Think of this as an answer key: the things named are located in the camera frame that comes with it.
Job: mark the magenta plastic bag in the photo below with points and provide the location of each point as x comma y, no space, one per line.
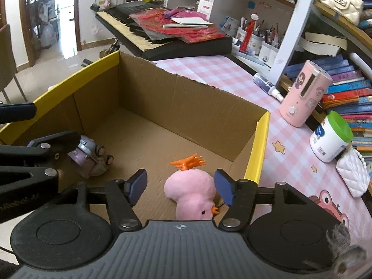
186,14

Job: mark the white pen holder cup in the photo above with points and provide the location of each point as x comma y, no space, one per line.
242,36
257,45
268,53

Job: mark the keyboard stand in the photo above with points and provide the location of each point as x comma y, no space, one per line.
114,48

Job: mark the white notebook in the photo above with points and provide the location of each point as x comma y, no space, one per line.
189,21

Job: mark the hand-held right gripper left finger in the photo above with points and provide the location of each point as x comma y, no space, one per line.
139,184

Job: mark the blue card box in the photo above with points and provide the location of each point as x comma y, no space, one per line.
229,26

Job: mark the brown wooden door frame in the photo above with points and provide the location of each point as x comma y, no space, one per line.
29,35

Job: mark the white quilted purse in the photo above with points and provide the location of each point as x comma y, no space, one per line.
353,171

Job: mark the yellow-edged cardboard box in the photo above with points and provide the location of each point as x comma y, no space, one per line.
180,104

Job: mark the pink plush chick toy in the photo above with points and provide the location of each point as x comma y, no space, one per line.
189,191

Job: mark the white canister green lid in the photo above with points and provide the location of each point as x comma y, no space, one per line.
328,139

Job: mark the curved wooden bookshelf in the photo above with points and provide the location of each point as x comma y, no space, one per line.
343,20

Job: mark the stack of leaning books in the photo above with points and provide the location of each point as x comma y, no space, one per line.
366,8

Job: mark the pink checkered table mat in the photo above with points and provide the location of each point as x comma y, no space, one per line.
232,75

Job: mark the black electronic keyboard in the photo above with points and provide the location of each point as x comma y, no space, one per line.
180,49

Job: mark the small black hanging bag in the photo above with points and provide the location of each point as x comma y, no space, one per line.
95,7

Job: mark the white spray bottle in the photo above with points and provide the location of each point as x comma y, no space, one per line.
263,82

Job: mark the white rolled paper tube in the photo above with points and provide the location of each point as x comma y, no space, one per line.
360,61

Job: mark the pink hanging ornament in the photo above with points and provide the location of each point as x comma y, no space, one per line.
104,0

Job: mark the red plastic bags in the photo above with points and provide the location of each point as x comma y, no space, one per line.
162,26

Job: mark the purple toy car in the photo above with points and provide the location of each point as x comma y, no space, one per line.
87,159

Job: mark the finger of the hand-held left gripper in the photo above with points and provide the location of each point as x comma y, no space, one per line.
52,144
17,113

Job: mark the beige worn book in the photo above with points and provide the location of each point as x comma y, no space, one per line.
322,43

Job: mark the white box red label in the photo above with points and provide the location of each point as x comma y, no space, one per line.
205,7

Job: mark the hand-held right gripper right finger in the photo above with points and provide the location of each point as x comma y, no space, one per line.
222,184

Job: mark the red tassel ornament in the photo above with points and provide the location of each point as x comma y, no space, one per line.
249,35

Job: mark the row of colourful books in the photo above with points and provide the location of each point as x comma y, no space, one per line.
348,93

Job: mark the pink cylindrical humidifier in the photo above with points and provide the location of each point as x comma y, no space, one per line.
302,98

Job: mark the white shelf unit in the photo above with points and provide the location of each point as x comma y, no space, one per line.
247,8

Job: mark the wooden chair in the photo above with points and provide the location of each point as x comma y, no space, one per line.
7,64

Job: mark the white plastic sack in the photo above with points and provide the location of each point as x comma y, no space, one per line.
48,36

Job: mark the grey fluffy pompom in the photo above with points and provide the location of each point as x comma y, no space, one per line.
340,238

